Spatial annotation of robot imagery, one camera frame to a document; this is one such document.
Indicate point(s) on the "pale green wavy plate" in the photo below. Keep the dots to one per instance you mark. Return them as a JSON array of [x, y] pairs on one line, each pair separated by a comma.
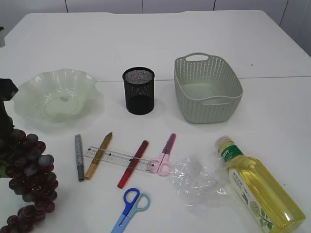
[[56, 96]]

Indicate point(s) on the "clear plastic ruler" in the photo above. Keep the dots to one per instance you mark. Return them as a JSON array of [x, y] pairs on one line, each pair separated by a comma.
[[117, 158]]

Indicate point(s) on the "purple grape bunch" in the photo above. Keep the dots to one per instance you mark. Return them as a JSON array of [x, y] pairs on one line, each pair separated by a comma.
[[31, 176]]

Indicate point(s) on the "black mesh pen holder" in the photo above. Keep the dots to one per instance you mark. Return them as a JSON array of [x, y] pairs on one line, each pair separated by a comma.
[[139, 90]]

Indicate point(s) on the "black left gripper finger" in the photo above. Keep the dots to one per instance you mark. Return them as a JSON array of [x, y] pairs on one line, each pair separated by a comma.
[[7, 92]]

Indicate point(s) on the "clear plastic sheet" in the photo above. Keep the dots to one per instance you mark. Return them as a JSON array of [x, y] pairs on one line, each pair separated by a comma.
[[195, 185]]

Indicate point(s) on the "blue scissors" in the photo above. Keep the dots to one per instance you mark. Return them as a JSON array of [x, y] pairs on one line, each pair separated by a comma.
[[131, 208]]

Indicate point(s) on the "gold marker pen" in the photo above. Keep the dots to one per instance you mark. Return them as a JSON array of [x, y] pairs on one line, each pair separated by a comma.
[[97, 158]]

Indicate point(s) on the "yellow tea bottle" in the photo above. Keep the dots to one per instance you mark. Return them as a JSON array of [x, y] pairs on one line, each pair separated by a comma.
[[269, 204]]

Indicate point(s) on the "grey marker pen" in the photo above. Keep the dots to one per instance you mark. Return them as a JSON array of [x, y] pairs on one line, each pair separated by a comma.
[[79, 157]]

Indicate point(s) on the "green plastic woven basket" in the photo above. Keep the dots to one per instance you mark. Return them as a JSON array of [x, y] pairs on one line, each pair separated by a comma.
[[207, 89]]

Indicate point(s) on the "pink purple scissors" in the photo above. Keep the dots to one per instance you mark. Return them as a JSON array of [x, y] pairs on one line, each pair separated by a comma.
[[161, 165]]

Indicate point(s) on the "red marker pen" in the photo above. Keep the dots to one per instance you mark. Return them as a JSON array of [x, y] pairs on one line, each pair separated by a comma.
[[132, 165]]

